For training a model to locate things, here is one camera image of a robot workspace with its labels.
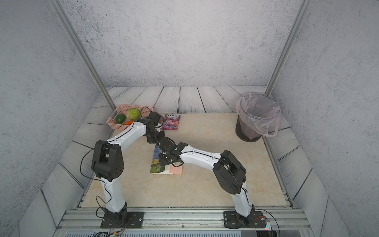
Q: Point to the blue Animal Farm book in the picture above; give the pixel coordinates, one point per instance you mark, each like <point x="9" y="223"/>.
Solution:
<point x="156" y="166"/>

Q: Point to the pink sticky note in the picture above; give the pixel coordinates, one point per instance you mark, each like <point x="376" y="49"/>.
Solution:
<point x="176" y="169"/>

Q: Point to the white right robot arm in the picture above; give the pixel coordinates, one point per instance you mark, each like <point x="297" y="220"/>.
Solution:
<point x="228" y="170"/>

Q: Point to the left vertical aluminium post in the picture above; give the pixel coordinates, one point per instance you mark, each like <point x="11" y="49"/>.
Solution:
<point x="67" y="26"/>

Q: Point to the purple snack packet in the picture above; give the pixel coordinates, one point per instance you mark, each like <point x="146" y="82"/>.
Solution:
<point x="171" y="122"/>

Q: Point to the dark green avocado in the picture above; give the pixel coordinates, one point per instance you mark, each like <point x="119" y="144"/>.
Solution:
<point x="120" y="118"/>

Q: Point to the silver aluminium frame rail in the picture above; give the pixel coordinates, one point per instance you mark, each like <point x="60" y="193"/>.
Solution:
<point x="283" y="220"/>

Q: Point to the black bin with plastic bag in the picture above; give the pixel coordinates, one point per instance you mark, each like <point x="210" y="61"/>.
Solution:
<point x="258" y="116"/>

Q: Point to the right vertical aluminium post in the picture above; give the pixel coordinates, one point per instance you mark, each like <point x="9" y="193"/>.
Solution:
<point x="304" y="7"/>

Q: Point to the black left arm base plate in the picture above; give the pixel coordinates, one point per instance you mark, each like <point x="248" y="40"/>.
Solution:
<point x="128" y="220"/>

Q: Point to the orange carrot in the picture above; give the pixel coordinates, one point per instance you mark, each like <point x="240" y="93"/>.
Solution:
<point x="130" y="122"/>

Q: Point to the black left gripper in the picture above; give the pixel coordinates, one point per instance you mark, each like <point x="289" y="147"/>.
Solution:
<point x="162" y="135"/>

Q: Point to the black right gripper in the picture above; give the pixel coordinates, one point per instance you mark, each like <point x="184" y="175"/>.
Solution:
<point x="161" y="159"/>

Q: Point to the vertical aluminium post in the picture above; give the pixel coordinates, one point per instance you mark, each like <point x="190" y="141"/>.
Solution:
<point x="304" y="7"/>
<point x="67" y="26"/>

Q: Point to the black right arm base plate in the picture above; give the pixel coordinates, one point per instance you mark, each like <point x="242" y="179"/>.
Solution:
<point x="233" y="220"/>

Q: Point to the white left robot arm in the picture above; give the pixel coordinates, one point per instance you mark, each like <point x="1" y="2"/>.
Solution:
<point x="108" y="163"/>

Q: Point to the pink plastic basket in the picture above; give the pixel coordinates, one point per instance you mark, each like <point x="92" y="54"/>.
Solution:
<point x="122" y="109"/>

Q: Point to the green cabbage rear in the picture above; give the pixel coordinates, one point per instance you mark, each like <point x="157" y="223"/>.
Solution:
<point x="133" y="114"/>

